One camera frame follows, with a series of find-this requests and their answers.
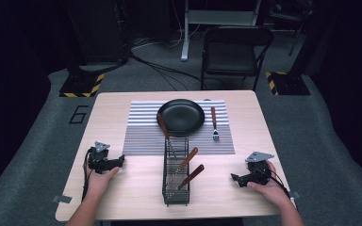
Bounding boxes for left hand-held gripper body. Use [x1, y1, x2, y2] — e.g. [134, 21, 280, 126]
[87, 140, 115, 174]

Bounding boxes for black round plate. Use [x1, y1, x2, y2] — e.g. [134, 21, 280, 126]
[156, 98, 206, 137]

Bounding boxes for wooden-handled dark brown utensil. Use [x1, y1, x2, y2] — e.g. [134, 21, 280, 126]
[176, 163, 206, 191]

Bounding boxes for white desk frame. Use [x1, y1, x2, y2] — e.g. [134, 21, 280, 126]
[180, 0, 262, 62]

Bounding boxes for person's left hand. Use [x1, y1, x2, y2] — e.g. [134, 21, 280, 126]
[86, 166, 121, 200]

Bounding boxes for wooden-handled knife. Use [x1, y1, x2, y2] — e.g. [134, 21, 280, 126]
[156, 112, 177, 158]

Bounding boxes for person's right hand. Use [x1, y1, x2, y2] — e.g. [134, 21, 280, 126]
[246, 159, 292, 209]

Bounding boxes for grey striped placemat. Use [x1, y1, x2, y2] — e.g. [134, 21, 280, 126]
[122, 99, 236, 156]

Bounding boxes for dark equipment cabinet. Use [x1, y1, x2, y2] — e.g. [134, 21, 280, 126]
[60, 0, 132, 65]

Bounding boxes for black wire cutlery basket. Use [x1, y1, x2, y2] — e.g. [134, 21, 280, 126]
[161, 135, 190, 207]

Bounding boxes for black floor cables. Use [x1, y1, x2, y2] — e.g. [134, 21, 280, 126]
[127, 31, 206, 92]

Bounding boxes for wooden-handled light brown utensil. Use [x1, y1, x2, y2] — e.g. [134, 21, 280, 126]
[169, 146, 200, 186]

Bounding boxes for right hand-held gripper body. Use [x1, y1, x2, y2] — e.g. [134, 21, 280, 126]
[244, 151, 275, 186]

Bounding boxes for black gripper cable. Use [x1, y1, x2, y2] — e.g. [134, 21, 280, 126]
[260, 168, 299, 209]
[80, 147, 94, 202]

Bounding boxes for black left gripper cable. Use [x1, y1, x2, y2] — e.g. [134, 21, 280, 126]
[80, 147, 94, 202]

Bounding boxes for wooden-handled fork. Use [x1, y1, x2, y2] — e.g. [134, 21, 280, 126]
[209, 105, 221, 141]

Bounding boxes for black yellow-striped stand base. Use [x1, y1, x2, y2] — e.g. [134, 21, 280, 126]
[58, 72, 106, 99]
[265, 71, 312, 96]

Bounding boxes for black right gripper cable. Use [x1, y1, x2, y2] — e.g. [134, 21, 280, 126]
[260, 168, 299, 209]

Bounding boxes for black folding chair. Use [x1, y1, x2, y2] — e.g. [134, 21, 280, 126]
[199, 25, 275, 92]

